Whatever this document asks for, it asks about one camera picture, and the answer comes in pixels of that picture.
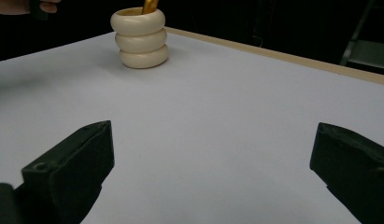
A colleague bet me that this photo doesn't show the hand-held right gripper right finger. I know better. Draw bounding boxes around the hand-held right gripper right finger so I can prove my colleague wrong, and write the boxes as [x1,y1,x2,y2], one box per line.
[309,121,384,224]

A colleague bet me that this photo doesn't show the cream ringed brush holder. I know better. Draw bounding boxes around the cream ringed brush holder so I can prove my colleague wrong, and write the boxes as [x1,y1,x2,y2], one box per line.
[109,7,170,70]

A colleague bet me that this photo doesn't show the makeup brush with gold ferrule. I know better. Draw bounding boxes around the makeup brush with gold ferrule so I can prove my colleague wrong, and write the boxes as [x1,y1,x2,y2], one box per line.
[141,0,160,15]

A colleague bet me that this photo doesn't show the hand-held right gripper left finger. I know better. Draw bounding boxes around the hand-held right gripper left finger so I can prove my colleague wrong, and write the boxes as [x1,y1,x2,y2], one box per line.
[21,119,116,224]

